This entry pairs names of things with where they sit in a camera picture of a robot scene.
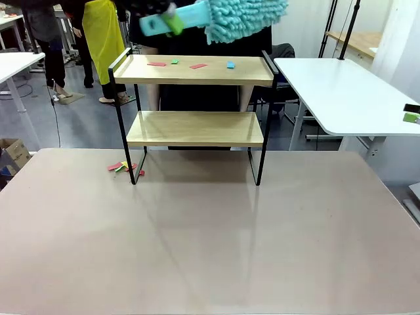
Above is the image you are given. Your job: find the person in black dress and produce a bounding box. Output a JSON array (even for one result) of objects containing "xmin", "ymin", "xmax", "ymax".
[{"xmin": 129, "ymin": 0, "xmax": 274, "ymax": 113}]

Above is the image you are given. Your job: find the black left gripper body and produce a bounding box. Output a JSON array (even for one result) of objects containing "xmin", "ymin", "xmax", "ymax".
[{"xmin": 143, "ymin": 0, "xmax": 176, "ymax": 16}]

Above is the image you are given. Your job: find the person in yellow apron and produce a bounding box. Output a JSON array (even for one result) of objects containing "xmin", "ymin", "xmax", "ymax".
[{"xmin": 64, "ymin": 0, "xmax": 132, "ymax": 106}]

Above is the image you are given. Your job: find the brown cardboard box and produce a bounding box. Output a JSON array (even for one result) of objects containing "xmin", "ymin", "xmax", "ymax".
[{"xmin": 0, "ymin": 137, "xmax": 33, "ymax": 179}]

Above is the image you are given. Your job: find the person in dark clothes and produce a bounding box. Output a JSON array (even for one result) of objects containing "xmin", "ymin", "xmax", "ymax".
[{"xmin": 19, "ymin": 0, "xmax": 75, "ymax": 99}]

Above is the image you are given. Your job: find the black office chair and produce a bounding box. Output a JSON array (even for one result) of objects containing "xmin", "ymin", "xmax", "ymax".
[{"xmin": 251, "ymin": 43, "xmax": 301, "ymax": 116}]

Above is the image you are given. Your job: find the two-tier wooden shelf black frame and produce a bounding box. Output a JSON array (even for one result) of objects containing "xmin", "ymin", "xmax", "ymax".
[{"xmin": 108, "ymin": 47, "xmax": 280, "ymax": 186}]

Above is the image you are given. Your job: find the white background desk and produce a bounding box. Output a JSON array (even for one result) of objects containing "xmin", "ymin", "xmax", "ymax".
[{"xmin": 0, "ymin": 14, "xmax": 26, "ymax": 51}]

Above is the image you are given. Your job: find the small white table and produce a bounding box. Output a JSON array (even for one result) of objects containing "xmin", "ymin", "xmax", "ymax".
[{"xmin": 0, "ymin": 51, "xmax": 46, "ymax": 151}]

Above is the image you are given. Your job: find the black tripod stand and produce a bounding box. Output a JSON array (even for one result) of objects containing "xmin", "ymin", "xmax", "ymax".
[{"xmin": 318, "ymin": 0, "xmax": 339, "ymax": 59}]

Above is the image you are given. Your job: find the large white table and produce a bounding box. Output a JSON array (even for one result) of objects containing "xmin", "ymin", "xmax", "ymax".
[{"xmin": 274, "ymin": 57, "xmax": 420, "ymax": 185}]

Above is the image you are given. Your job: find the teal chenille duster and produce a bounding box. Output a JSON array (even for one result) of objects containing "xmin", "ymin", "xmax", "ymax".
[{"xmin": 139, "ymin": 0, "xmax": 290, "ymax": 45}]

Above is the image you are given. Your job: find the black upright pole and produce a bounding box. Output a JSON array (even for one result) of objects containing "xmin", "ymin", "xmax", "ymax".
[{"xmin": 338, "ymin": 0, "xmax": 362, "ymax": 61}]

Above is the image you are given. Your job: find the grey floor mat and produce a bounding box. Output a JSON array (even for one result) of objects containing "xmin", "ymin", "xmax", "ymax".
[{"xmin": 54, "ymin": 91, "xmax": 87, "ymax": 106}]

